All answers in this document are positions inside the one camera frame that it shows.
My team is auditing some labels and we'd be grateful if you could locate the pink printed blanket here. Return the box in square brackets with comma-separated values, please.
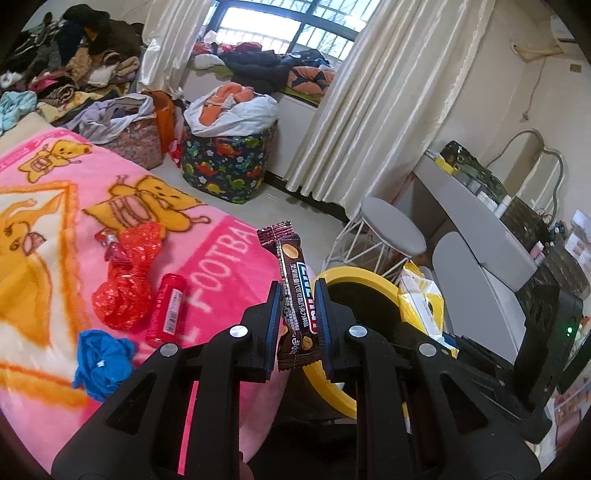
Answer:
[0, 126, 320, 476]

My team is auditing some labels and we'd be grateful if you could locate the brown chocolate bar wrapper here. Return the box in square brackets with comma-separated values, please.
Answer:
[257, 220, 322, 372]

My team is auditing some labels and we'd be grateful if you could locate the green black packet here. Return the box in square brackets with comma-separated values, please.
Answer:
[438, 140, 505, 200]

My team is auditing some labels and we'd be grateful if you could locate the wide cream curtain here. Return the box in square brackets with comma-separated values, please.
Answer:
[282, 0, 498, 214]

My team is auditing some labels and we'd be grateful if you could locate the pile of clothes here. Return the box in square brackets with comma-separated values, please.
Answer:
[0, 4, 147, 126]

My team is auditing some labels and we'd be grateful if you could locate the light blue garment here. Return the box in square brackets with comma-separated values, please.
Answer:
[0, 90, 38, 136]

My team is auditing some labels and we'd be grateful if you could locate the grey chair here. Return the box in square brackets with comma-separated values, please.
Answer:
[431, 230, 526, 366]

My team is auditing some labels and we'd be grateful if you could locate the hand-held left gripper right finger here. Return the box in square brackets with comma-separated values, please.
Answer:
[314, 277, 541, 480]

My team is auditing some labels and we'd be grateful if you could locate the red crumpled plastic wrapper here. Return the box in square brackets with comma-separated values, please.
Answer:
[91, 221, 168, 331]

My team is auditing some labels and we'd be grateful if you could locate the orange cloth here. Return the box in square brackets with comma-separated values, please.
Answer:
[150, 89, 179, 156]

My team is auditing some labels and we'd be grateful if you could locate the white bag with orange garment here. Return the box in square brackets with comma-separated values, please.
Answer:
[184, 82, 280, 137]

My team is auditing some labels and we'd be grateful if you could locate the white wire stool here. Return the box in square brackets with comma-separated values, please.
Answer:
[329, 197, 428, 283]

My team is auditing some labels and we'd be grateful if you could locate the small red candy wrapper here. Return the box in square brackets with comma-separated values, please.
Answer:
[94, 229, 135, 267]

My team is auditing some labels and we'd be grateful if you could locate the blue crumpled plastic wrapper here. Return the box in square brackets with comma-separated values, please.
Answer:
[71, 329, 138, 402]

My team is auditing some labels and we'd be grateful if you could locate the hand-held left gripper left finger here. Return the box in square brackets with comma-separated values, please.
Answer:
[51, 281, 284, 480]

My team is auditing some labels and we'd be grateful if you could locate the cream wall hose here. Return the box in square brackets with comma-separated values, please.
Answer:
[510, 41, 574, 62]

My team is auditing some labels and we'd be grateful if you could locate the narrow cream curtain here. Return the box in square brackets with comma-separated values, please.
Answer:
[138, 0, 223, 101]

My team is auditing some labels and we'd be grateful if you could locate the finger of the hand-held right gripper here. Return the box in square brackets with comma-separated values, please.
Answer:
[454, 335, 532, 408]

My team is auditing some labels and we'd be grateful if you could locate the white desk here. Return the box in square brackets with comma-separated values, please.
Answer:
[412, 152, 551, 292]

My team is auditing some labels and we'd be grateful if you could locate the white air conditioner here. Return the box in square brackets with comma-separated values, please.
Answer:
[549, 13, 579, 45]

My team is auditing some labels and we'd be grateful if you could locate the dinosaur print fabric basket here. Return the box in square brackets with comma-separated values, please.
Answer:
[178, 117, 279, 205]

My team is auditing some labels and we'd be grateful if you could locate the dark storage basket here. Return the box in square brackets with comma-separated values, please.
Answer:
[501, 196, 560, 241]

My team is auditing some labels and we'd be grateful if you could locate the lavender white garment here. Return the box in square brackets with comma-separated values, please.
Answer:
[64, 94, 156, 145]

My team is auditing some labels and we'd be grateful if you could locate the floral fabric storage box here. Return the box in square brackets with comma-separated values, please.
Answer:
[103, 117, 165, 170]

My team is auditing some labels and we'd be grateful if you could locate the heap of clothes on windowsill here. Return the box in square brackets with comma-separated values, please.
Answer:
[187, 39, 339, 99]

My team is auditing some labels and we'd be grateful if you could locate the red plastic tube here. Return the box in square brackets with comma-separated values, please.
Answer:
[145, 272, 188, 345]

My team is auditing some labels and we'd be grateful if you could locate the barred window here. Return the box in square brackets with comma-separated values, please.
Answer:
[200, 0, 385, 62]

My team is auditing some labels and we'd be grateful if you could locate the yellow white plastic bag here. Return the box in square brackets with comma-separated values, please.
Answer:
[397, 263, 461, 359]

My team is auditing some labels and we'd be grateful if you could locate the wavy frame mirror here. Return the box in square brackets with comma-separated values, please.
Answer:
[486, 128, 567, 223]

